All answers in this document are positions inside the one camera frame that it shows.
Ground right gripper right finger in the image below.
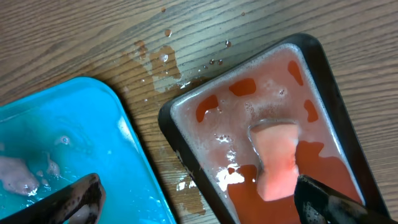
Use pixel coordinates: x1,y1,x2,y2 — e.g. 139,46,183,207
294,175,397,224

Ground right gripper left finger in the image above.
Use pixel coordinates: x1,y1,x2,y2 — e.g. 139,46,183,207
1,173,106,224

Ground green and pink sponge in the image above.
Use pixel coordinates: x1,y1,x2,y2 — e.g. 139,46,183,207
249,122,300,202

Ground teal plastic tray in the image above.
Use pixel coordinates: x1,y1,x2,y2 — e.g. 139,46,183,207
1,78,175,223

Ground black tray with red water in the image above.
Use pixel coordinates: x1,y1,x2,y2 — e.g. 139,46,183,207
158,34,391,223

